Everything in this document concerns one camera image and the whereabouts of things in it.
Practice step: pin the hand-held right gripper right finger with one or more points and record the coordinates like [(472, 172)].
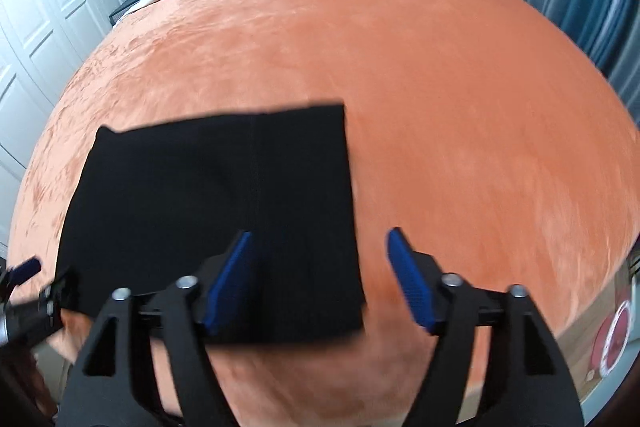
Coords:
[(410, 282)]

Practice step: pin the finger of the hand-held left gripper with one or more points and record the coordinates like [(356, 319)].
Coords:
[(26, 269), (54, 302)]

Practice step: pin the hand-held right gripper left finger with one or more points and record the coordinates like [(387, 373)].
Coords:
[(227, 287)]

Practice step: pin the black pants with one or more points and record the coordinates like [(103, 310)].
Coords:
[(200, 187)]

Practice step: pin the orange plush blanket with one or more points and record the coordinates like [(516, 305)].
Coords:
[(425, 82)]

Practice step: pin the red round stool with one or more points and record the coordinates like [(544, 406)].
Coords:
[(614, 332)]

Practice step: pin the white wardrobe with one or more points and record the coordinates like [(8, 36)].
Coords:
[(45, 17)]

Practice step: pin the dark bedside table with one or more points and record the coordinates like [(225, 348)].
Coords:
[(125, 7)]

